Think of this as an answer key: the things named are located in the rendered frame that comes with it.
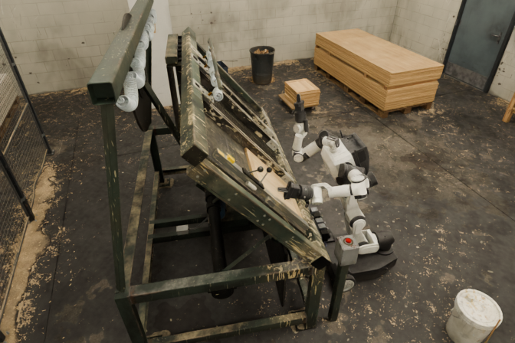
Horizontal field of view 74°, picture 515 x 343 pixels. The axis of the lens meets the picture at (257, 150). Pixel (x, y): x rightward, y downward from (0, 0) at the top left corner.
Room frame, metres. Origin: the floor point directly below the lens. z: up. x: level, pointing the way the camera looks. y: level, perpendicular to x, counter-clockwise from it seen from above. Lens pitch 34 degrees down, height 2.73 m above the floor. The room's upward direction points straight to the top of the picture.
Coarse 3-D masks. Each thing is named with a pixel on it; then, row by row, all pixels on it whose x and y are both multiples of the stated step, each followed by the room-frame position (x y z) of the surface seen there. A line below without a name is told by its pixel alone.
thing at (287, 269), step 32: (160, 128) 3.35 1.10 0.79; (128, 224) 1.87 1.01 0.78; (224, 224) 2.39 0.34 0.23; (128, 256) 1.57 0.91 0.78; (224, 256) 1.64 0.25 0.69; (128, 288) 1.32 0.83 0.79; (160, 288) 1.32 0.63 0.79; (192, 288) 1.33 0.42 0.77; (224, 288) 1.36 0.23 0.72; (320, 288) 1.48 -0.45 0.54; (128, 320) 1.25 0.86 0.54; (256, 320) 1.45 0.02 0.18; (288, 320) 1.44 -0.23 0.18
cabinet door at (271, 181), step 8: (248, 152) 2.08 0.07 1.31; (248, 160) 1.96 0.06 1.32; (256, 160) 2.08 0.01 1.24; (256, 168) 1.93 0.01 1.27; (264, 168) 2.07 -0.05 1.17; (256, 176) 1.81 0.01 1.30; (272, 176) 2.06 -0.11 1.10; (264, 184) 1.82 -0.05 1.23; (272, 184) 1.93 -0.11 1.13; (280, 184) 2.07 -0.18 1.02; (272, 192) 1.79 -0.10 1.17; (280, 192) 1.92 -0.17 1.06; (280, 200) 1.80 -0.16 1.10; (288, 200) 1.91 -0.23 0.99; (296, 208) 1.88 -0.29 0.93
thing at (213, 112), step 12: (204, 96) 2.09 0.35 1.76; (204, 108) 2.08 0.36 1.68; (216, 108) 2.15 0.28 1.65; (216, 120) 2.10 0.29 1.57; (228, 120) 2.15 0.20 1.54; (228, 132) 2.11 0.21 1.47; (240, 132) 2.12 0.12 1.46; (240, 144) 2.12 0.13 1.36; (252, 144) 2.14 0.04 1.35; (264, 156) 2.16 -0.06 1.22; (276, 168) 2.17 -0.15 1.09; (288, 180) 2.19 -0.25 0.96
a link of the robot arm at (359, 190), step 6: (336, 186) 1.59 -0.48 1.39; (342, 186) 1.57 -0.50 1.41; (348, 186) 1.56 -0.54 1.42; (354, 186) 1.54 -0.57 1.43; (360, 186) 1.54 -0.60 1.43; (336, 192) 1.55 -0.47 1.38; (342, 192) 1.54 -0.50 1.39; (348, 192) 1.53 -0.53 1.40; (354, 192) 1.52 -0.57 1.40; (360, 192) 1.53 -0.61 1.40; (366, 192) 1.55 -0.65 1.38; (360, 198) 1.52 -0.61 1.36
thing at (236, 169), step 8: (216, 152) 1.61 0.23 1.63; (224, 160) 1.61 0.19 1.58; (232, 168) 1.62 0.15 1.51; (240, 168) 1.65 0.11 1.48; (240, 176) 1.63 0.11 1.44; (256, 184) 1.65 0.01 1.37; (264, 192) 1.66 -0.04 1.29; (280, 208) 1.68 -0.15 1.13; (288, 208) 1.71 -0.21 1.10; (288, 216) 1.69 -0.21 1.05; (296, 216) 1.70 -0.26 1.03; (304, 224) 1.71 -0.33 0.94
